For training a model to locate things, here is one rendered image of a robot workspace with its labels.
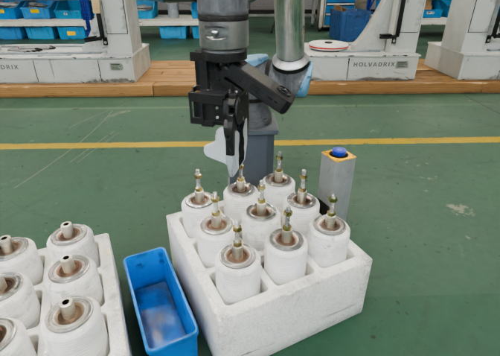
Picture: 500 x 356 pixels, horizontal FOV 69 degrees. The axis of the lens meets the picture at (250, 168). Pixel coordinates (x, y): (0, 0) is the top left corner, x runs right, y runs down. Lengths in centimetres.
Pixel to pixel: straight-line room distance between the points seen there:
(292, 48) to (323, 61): 164
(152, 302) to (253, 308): 36
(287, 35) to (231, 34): 57
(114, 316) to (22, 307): 17
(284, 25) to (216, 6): 57
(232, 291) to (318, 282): 19
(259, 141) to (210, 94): 70
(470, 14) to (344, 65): 94
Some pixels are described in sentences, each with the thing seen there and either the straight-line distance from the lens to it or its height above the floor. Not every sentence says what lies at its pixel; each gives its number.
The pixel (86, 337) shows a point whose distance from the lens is 72.
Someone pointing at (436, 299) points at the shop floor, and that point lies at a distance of 114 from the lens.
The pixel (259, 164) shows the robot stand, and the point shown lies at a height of 16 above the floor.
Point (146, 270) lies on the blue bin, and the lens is 105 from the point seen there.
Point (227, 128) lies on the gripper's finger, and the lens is 57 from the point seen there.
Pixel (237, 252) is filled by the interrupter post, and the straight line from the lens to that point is 75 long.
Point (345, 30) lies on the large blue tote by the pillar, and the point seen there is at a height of 14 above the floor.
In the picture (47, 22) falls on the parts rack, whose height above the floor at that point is 22.
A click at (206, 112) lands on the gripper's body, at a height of 57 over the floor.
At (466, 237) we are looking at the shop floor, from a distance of 141.
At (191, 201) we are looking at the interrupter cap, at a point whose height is 25.
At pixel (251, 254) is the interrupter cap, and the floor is 25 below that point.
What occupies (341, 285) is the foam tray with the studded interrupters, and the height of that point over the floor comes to 14.
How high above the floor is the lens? 76
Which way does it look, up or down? 28 degrees down
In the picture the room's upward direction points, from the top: straight up
